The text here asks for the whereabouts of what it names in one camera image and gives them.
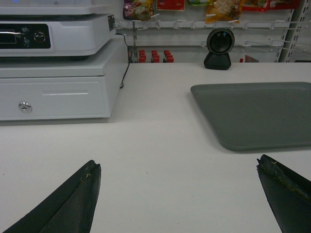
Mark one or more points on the white cash register box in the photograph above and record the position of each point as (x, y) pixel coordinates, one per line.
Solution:
(62, 88)

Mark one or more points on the grey-silver rectangular tray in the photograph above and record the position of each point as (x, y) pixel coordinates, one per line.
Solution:
(257, 116)

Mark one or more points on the yellow snack bag hanging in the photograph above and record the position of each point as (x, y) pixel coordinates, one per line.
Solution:
(224, 10)

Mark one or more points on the red snack bag right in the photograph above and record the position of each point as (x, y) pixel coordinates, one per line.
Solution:
(265, 5)

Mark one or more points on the red snack bag hanging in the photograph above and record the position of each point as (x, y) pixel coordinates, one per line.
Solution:
(171, 5)

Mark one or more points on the white receipt printer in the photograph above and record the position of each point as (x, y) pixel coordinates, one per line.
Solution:
(54, 28)

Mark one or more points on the black round barcode scanner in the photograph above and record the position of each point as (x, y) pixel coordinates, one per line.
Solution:
(219, 43)

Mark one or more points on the purple snack bag hanging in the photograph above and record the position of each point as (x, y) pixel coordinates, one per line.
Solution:
(141, 10)

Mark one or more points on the white checkout table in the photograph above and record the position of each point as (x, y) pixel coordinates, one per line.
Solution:
(163, 170)

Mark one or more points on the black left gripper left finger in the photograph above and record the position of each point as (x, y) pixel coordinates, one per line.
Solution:
(68, 209)

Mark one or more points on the white pegboard hook rack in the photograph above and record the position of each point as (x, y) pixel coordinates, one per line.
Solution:
(271, 36)

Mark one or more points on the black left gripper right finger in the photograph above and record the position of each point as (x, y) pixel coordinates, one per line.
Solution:
(288, 195)

